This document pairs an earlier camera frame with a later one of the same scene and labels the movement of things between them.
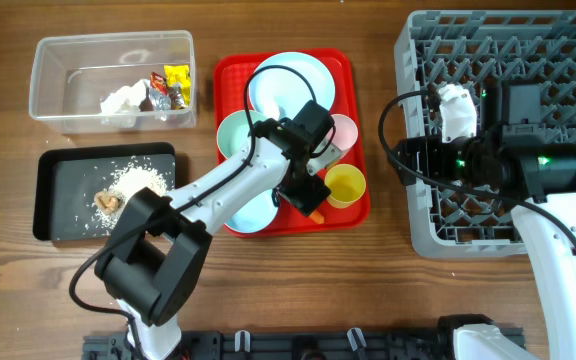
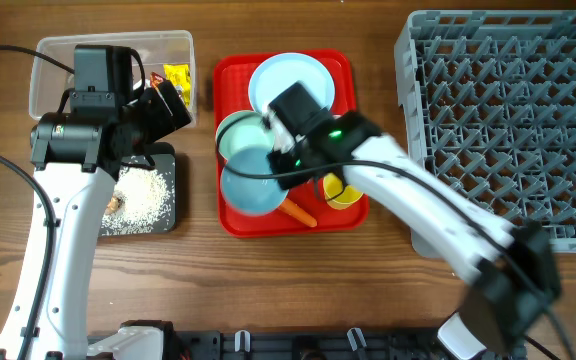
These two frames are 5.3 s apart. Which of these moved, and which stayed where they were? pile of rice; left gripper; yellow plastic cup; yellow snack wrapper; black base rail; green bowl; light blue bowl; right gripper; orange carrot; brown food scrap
Moved: light blue bowl; right gripper; left gripper; orange carrot
Stayed: brown food scrap; green bowl; yellow snack wrapper; pile of rice; yellow plastic cup; black base rail
